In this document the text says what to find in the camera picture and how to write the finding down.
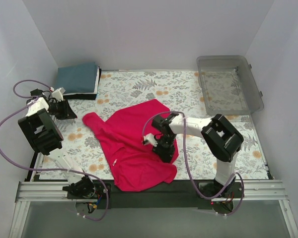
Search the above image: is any aluminium frame rail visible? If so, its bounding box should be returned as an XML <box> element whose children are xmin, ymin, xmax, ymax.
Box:
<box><xmin>9</xmin><ymin>179</ymin><xmax>298</xmax><ymax>238</ymax></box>

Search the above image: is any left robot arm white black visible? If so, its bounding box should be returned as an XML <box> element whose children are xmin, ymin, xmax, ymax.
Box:
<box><xmin>18</xmin><ymin>88</ymin><xmax>96</xmax><ymax>198</ymax></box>

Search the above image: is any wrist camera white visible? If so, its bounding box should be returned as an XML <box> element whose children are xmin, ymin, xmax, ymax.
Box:
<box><xmin>51</xmin><ymin>87</ymin><xmax>65</xmax><ymax>102</ymax></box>
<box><xmin>142</xmin><ymin>133</ymin><xmax>158</xmax><ymax>147</ymax></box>

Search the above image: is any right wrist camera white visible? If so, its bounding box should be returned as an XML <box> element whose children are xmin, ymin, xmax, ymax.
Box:
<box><xmin>142</xmin><ymin>133</ymin><xmax>158</xmax><ymax>147</ymax></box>

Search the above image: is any red t-shirt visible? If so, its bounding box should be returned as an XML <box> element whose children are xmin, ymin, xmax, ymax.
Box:
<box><xmin>82</xmin><ymin>99</ymin><xmax>179</xmax><ymax>192</ymax></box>

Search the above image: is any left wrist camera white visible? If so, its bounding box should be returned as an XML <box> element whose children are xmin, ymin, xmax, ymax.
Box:
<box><xmin>51</xmin><ymin>87</ymin><xmax>65</xmax><ymax>102</ymax></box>

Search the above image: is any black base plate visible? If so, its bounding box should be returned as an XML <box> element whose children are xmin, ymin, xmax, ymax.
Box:
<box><xmin>67</xmin><ymin>179</ymin><xmax>245</xmax><ymax>210</ymax></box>

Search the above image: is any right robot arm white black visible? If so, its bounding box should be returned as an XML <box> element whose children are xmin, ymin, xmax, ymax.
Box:
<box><xmin>143</xmin><ymin>112</ymin><xmax>244</xmax><ymax>200</ymax></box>

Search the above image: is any clear plastic bin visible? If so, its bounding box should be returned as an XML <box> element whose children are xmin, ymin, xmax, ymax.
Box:
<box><xmin>197</xmin><ymin>55</ymin><xmax>264</xmax><ymax>116</ymax></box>

